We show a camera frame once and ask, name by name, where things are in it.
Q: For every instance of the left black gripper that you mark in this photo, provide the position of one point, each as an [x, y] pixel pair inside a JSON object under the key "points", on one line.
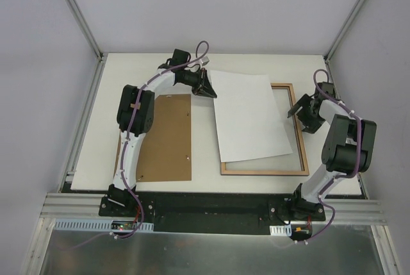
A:
{"points": [[201, 81]]}

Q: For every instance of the aluminium corner post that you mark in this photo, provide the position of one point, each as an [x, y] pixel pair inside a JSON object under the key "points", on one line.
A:
{"points": [[84, 27], [347, 23]]}

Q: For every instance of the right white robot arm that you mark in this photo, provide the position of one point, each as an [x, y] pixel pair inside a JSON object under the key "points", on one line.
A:
{"points": [[347, 149]]}

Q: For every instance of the right white cable duct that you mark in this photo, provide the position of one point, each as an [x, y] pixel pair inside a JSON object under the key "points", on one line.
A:
{"points": [[281, 231]]}

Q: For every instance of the aluminium front rail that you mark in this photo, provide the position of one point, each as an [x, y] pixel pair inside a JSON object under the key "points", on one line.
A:
{"points": [[339, 210]]}

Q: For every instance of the left white cable duct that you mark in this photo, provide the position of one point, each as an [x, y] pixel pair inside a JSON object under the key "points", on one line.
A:
{"points": [[101, 225]]}

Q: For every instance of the white cable duct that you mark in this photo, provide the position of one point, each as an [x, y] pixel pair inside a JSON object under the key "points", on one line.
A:
{"points": [[101, 225], [281, 231]]}

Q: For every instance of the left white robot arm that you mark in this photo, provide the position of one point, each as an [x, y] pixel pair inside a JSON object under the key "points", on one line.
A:
{"points": [[135, 118]]}

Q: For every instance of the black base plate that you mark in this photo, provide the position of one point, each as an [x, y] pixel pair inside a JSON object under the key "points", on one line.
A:
{"points": [[234, 214]]}

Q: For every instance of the brown cardboard backing board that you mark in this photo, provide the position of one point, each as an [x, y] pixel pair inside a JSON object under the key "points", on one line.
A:
{"points": [[162, 154]]}

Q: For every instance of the left aluminium corner post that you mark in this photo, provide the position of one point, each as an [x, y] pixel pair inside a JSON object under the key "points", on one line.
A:
{"points": [[84, 27]]}

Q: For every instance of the blue wooden picture frame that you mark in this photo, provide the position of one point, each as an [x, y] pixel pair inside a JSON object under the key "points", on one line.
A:
{"points": [[285, 99]]}

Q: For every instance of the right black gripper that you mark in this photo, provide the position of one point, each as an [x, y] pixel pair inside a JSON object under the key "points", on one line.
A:
{"points": [[307, 113]]}

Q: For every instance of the right aluminium corner post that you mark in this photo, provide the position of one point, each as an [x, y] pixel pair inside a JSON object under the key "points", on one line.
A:
{"points": [[347, 23]]}

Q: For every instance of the transparent plastic sheet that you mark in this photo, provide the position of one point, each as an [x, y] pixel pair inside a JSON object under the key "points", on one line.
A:
{"points": [[286, 162]]}

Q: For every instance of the pier landscape photo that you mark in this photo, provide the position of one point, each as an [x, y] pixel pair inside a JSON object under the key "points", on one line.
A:
{"points": [[247, 117]]}

